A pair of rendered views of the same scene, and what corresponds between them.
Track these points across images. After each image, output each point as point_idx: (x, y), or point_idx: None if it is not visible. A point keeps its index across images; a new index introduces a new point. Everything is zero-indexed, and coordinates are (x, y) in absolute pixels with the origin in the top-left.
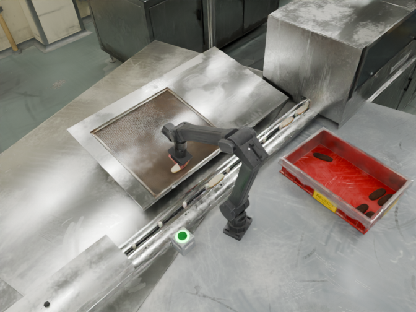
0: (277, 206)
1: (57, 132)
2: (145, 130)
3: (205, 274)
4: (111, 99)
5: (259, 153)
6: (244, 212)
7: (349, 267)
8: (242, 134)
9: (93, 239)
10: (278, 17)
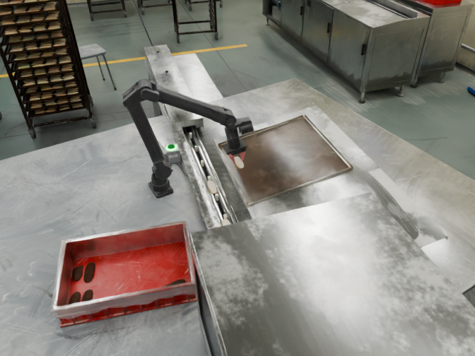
0: (154, 218)
1: (348, 125)
2: (292, 146)
3: (143, 162)
4: (390, 159)
5: (126, 96)
6: (153, 172)
7: (63, 232)
8: (142, 82)
9: (216, 127)
10: (351, 196)
